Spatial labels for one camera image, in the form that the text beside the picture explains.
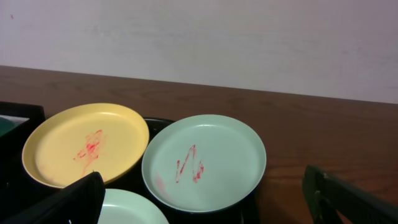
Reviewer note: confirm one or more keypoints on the mint green plate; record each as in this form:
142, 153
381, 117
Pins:
204, 163
125, 207

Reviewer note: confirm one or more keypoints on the yellow plate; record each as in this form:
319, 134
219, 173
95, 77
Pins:
98, 137

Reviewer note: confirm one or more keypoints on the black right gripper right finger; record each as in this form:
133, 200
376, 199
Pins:
328, 196

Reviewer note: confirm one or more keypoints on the rectangular black water tray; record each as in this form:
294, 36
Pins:
18, 121

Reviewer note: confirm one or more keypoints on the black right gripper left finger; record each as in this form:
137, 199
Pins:
80, 202

